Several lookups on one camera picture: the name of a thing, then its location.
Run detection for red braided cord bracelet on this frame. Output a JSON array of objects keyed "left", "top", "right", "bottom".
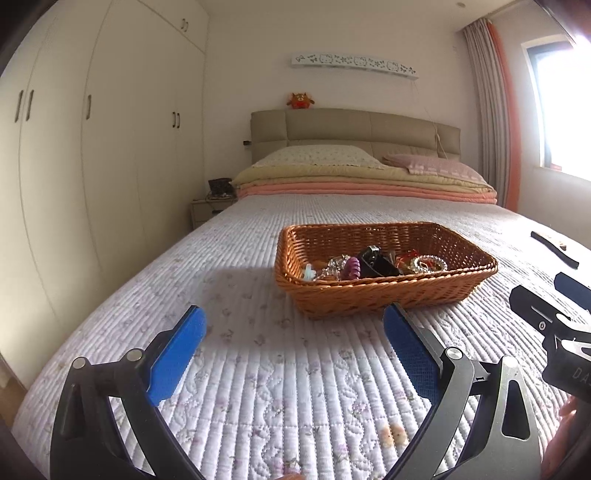
[{"left": 393, "top": 249, "right": 423, "bottom": 273}]

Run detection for black smart watch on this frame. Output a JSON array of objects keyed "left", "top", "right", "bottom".
[{"left": 356, "top": 245, "right": 401, "bottom": 278}]

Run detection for light blue plastic hair clip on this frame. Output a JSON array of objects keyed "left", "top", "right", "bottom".
[{"left": 301, "top": 263, "right": 318, "bottom": 282}]

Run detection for person's right hand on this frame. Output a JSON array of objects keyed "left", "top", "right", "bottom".
[{"left": 541, "top": 396, "right": 578, "bottom": 479}]

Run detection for gold heart charm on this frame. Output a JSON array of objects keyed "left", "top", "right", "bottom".
[{"left": 380, "top": 424, "right": 408, "bottom": 448}]

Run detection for brown wicker basket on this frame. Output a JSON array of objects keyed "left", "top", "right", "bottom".
[{"left": 274, "top": 222, "right": 498, "bottom": 319}]

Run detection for small bedside table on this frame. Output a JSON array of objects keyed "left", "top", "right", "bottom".
[{"left": 190, "top": 178, "right": 238, "bottom": 229}]

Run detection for pink pillow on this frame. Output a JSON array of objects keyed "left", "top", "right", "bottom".
[{"left": 382, "top": 154, "right": 486, "bottom": 184}]

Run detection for folded pink and yellow blankets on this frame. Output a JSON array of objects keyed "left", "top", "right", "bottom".
[{"left": 232, "top": 165, "right": 497, "bottom": 205}]

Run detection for bright window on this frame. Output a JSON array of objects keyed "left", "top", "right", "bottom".
[{"left": 525, "top": 40, "right": 590, "bottom": 180}]

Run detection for white dotted pillow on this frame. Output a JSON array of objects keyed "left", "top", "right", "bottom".
[{"left": 253, "top": 145, "right": 385, "bottom": 169}]

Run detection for beige padded headboard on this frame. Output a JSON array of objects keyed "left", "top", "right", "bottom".
[{"left": 249, "top": 108, "right": 461, "bottom": 163}]

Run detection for striped orange curtain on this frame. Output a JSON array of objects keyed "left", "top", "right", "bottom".
[{"left": 462, "top": 18, "right": 522, "bottom": 211}]

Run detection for white wardrobe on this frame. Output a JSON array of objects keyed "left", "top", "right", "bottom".
[{"left": 1, "top": 1, "right": 208, "bottom": 386}]

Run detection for orange plush toy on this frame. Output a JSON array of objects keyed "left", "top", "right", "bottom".
[{"left": 287, "top": 92, "right": 315, "bottom": 110}]

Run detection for white decorative wall shelf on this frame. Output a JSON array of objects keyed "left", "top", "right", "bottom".
[{"left": 290, "top": 52, "right": 419, "bottom": 80}]

